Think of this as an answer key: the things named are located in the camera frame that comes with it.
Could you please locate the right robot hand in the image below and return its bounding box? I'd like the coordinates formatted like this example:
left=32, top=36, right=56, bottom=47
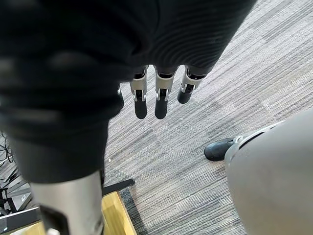
left=0, top=0, right=258, bottom=235

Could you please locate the black metal stand leg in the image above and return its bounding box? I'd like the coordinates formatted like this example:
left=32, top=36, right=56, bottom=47
left=102, top=178, right=135, bottom=195

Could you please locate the light wooden board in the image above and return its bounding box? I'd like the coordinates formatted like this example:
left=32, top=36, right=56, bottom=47
left=12, top=191, right=136, bottom=235

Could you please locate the dark robot foot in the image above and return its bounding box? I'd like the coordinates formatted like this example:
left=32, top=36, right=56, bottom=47
left=204, top=138, right=237, bottom=162

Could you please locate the silver robot leg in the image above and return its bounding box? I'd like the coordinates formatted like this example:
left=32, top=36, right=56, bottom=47
left=224, top=108, right=313, bottom=235

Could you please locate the black cable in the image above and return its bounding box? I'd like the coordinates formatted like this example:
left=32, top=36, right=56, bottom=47
left=0, top=131, right=16, bottom=169

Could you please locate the black metal frame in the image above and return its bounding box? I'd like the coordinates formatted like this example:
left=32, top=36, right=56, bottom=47
left=0, top=168, right=41, bottom=223

